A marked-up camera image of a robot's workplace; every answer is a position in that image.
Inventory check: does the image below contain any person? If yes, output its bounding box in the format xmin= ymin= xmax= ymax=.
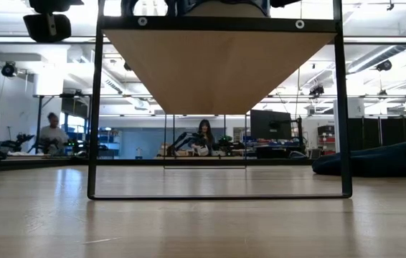
xmin=190 ymin=118 xmax=215 ymax=158
xmin=39 ymin=111 xmax=70 ymax=156

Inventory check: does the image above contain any rack with red bins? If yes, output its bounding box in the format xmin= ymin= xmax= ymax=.
xmin=316 ymin=125 xmax=336 ymax=156

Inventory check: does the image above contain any black partition wall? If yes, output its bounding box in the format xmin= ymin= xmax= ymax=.
xmin=347 ymin=116 xmax=406 ymax=151

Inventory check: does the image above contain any white column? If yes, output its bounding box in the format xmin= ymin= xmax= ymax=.
xmin=333 ymin=97 xmax=366 ymax=153

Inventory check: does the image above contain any dark blue cloth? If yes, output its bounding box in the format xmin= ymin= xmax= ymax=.
xmin=311 ymin=140 xmax=406 ymax=178

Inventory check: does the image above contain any black monitor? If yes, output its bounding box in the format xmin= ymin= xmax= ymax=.
xmin=250 ymin=109 xmax=293 ymax=141

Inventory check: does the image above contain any light wooden board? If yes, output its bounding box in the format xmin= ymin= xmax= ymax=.
xmin=87 ymin=0 xmax=354 ymax=201

